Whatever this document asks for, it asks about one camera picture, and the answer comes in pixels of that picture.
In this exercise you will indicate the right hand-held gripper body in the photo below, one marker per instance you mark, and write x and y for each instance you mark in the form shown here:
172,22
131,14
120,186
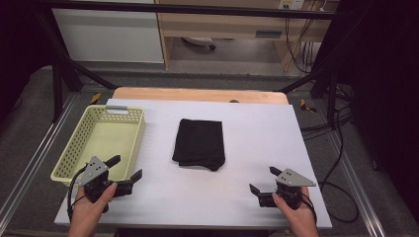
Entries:
293,179

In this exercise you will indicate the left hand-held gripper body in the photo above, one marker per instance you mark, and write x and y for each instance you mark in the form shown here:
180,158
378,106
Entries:
94,171

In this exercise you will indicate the pale yellow perforated plastic basket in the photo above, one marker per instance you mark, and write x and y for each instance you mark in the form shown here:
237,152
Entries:
105,138

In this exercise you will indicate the black cloth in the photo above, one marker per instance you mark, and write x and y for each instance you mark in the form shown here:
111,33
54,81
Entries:
199,144

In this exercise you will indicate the person's right hand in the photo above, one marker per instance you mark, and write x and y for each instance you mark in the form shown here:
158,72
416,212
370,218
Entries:
301,220

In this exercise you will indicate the person's left hand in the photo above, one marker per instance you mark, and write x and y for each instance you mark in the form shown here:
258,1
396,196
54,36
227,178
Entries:
87,215

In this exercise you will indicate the white board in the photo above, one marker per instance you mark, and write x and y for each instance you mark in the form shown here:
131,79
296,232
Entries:
257,148

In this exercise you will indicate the yellow and black tape marker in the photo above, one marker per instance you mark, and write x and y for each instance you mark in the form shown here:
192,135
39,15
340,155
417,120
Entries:
95,98
305,106

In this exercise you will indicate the wooden table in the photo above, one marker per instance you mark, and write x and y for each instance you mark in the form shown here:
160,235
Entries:
197,94

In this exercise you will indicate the white cabinet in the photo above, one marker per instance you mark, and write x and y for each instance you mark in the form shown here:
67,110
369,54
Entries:
108,36

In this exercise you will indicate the dark curtain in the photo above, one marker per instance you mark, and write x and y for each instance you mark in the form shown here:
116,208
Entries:
16,49
388,82

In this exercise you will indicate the grey chair base with casters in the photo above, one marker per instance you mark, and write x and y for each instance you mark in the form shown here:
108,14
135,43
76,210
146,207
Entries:
199,41

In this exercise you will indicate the metal floor rail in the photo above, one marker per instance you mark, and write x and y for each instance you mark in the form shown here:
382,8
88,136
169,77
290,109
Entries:
36,158
359,187

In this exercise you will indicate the white wall socket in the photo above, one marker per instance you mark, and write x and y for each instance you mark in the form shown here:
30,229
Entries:
291,4

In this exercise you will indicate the black metal frame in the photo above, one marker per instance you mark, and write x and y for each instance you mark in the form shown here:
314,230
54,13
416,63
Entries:
197,10

